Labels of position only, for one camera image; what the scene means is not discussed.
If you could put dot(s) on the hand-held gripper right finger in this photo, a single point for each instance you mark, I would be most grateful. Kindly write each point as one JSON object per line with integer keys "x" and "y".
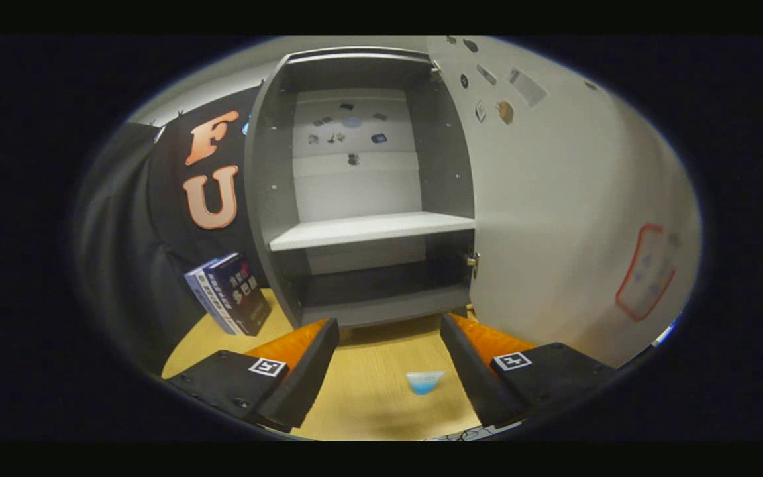
{"x": 477, "y": 377}

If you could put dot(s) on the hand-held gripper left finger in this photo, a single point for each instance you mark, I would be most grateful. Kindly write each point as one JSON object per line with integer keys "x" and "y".
{"x": 302, "y": 377}

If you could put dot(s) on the blue and white tube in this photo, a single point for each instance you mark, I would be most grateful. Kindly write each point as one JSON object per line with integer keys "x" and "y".
{"x": 424, "y": 383}

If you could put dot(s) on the dark navy book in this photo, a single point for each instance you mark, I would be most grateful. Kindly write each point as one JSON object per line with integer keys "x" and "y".
{"x": 242, "y": 291}

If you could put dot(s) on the light blue book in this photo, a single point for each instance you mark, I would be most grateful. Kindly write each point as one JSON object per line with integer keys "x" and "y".
{"x": 206, "y": 295}

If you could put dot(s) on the white side table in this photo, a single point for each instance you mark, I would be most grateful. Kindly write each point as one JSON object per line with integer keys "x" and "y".
{"x": 666, "y": 334}

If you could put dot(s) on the black backdrop cloth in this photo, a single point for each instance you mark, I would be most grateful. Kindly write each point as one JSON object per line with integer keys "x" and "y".
{"x": 123, "y": 265}

